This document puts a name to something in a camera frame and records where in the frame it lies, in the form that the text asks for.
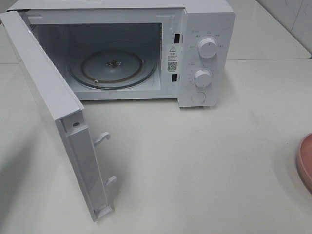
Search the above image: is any white microwave door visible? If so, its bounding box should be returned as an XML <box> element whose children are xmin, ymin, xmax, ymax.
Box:
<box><xmin>0</xmin><ymin>11</ymin><xmax>117</xmax><ymax>222</ymax></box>

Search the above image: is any upper white power knob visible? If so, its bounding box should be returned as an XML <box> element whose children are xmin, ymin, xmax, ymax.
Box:
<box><xmin>197</xmin><ymin>37</ymin><xmax>218</xmax><ymax>59</ymax></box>

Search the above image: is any white microwave oven body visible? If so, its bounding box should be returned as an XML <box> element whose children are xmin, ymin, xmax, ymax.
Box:
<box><xmin>4</xmin><ymin>0</ymin><xmax>235</xmax><ymax>107</ymax></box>

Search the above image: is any round door release button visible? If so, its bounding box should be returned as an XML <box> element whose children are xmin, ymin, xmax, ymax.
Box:
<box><xmin>191</xmin><ymin>92</ymin><xmax>206</xmax><ymax>105</ymax></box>

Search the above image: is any white timer knob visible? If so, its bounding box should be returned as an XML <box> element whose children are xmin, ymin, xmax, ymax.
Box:
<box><xmin>194</xmin><ymin>69</ymin><xmax>213</xmax><ymax>88</ymax></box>

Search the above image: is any pink round plate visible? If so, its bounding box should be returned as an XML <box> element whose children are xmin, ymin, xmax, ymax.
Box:
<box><xmin>296</xmin><ymin>133</ymin><xmax>312</xmax><ymax>193</ymax></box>

